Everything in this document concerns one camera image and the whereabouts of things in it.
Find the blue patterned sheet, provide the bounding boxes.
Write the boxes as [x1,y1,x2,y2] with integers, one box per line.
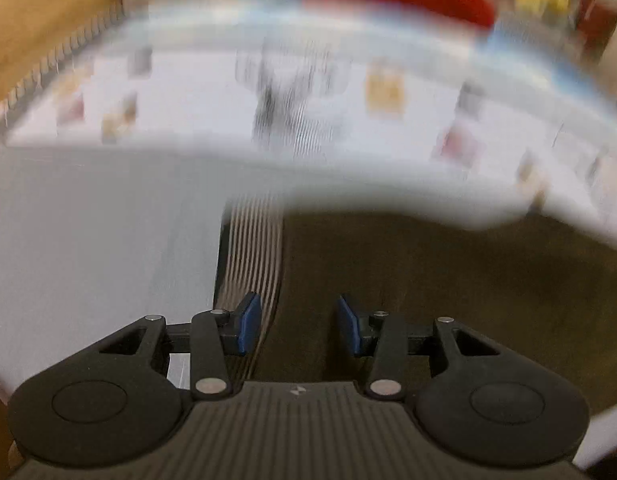
[123,0,614,97]

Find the brown corduroy pants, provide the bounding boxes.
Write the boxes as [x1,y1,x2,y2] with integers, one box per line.
[213,195,617,418]

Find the deer printed bed sheet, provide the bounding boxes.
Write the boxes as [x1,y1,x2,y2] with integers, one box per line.
[0,35,617,252]

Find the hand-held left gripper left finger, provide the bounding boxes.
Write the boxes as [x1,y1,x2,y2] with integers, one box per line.
[98,291,262,402]

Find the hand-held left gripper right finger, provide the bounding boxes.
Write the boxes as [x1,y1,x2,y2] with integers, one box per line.
[335,294,501,402]

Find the wooden bed headboard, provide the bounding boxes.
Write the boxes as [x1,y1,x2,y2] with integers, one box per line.
[0,0,127,117]

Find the grey bed sheet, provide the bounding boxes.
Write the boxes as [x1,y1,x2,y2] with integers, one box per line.
[0,145,617,471]

